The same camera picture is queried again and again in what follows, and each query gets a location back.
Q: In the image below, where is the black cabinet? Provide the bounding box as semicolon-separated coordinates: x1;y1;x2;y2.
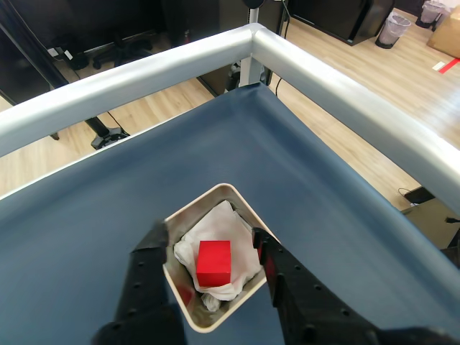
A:
287;0;396;47

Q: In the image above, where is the silver padded table rail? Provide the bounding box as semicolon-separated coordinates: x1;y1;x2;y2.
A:
251;27;460;190
0;22;258;159

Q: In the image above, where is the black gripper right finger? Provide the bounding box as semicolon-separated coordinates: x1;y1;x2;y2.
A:
251;226;460;345

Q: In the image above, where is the black desk panel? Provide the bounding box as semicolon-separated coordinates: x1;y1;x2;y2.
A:
0;0;71;107

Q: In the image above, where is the mesh wastebasket with bag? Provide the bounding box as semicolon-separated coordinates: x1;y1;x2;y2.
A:
415;0;446;29
374;10;413;50

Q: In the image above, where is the black power adapter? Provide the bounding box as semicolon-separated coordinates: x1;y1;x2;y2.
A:
397;185;436;208

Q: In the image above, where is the red cube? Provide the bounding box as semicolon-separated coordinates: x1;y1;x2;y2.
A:
195;239;232;288

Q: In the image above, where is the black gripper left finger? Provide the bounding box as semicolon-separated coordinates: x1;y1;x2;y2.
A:
91;218;188;345

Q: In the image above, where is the tan metal box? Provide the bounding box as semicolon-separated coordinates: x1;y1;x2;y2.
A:
162;183;280;334

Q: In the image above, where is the black office chair base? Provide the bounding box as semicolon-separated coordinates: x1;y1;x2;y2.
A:
70;32;154;71

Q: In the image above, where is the white tissue paper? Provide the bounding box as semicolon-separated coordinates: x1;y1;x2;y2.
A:
173;200;263;312

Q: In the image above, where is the white metal post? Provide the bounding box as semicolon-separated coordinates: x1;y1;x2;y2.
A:
239;6;266;89

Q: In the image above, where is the black stand base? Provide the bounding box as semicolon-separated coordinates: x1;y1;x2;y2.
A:
84;116;131;151

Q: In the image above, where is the cardboard box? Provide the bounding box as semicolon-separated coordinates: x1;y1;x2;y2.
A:
426;6;460;59

